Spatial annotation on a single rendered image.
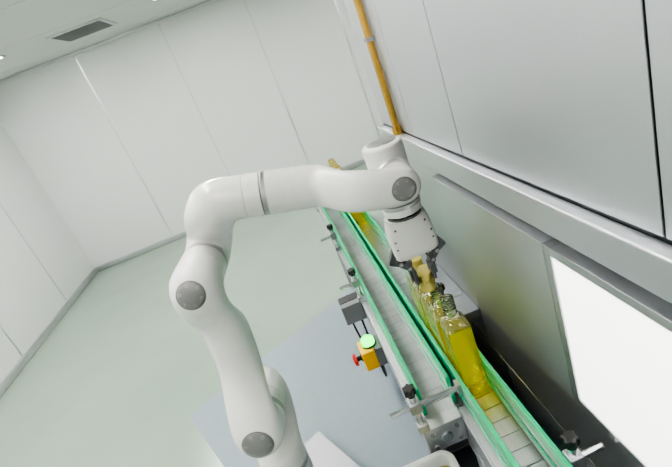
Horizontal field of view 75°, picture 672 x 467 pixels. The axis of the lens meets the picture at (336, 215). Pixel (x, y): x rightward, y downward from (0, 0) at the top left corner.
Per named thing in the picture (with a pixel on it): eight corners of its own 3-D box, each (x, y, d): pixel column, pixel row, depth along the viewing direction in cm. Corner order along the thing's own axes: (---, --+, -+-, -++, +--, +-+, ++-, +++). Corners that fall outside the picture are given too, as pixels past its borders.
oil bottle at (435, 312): (477, 373, 108) (455, 303, 100) (456, 382, 108) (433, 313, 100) (467, 359, 113) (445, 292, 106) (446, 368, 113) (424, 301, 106)
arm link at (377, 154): (424, 199, 88) (412, 186, 97) (406, 138, 84) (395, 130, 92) (385, 214, 89) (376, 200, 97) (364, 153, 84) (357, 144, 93)
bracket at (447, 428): (470, 439, 100) (463, 417, 98) (432, 456, 100) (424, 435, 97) (463, 427, 104) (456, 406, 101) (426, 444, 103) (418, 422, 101)
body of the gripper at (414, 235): (418, 194, 98) (431, 237, 102) (375, 211, 97) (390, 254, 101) (430, 204, 91) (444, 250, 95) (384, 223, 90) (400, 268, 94)
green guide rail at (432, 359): (457, 401, 102) (448, 376, 99) (453, 403, 102) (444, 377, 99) (331, 197, 266) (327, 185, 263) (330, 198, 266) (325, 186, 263)
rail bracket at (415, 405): (470, 414, 98) (456, 372, 94) (401, 444, 97) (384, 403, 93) (464, 404, 101) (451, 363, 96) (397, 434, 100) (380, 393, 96)
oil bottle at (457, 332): (490, 389, 103) (469, 316, 95) (468, 398, 102) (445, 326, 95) (479, 373, 108) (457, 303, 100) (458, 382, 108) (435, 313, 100)
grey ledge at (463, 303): (486, 333, 133) (478, 303, 129) (459, 345, 132) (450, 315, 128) (393, 227, 222) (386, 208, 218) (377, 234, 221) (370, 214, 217)
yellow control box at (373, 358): (388, 364, 140) (381, 346, 138) (367, 373, 140) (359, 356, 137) (382, 351, 147) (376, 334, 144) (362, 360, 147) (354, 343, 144)
